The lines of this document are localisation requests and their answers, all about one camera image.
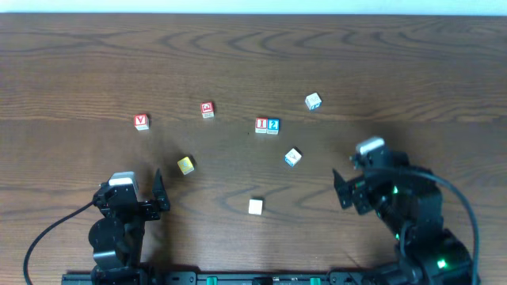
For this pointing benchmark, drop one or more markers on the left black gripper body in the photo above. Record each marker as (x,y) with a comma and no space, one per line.
(139,210)

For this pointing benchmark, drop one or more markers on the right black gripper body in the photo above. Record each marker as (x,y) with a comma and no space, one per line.
(360,190)

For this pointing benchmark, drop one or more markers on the red letter A block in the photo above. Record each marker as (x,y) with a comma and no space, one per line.
(141,122)

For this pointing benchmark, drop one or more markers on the blue number 2 block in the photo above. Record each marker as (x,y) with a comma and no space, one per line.
(273,127)

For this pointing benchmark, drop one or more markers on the red letter I block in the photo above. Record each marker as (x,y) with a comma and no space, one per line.
(261,125)

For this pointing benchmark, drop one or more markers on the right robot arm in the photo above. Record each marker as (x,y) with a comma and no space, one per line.
(408,200)

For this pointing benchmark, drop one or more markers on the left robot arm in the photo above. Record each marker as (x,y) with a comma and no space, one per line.
(117,238)

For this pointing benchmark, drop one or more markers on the yellow letter O block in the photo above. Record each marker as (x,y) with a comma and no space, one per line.
(186,165)

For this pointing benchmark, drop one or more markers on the white block blue drawing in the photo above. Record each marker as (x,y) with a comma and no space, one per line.
(292,157)

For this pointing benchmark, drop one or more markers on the plain white wooden block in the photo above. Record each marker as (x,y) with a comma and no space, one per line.
(255,207)

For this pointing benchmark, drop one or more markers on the white block blue side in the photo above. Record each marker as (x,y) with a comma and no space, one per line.
(313,101)

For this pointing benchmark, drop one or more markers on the red letter E block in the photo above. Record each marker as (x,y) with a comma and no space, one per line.
(207,110)

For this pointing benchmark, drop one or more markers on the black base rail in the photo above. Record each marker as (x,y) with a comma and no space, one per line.
(192,278)

